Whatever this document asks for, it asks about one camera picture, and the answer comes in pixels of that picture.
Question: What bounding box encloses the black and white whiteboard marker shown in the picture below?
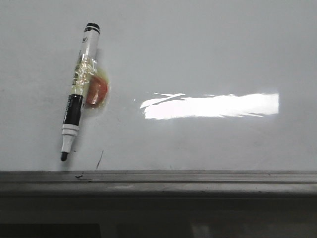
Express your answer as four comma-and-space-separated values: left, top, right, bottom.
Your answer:
60, 22, 100, 162

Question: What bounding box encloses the white whiteboard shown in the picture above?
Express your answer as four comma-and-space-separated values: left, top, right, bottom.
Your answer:
0, 0, 317, 197

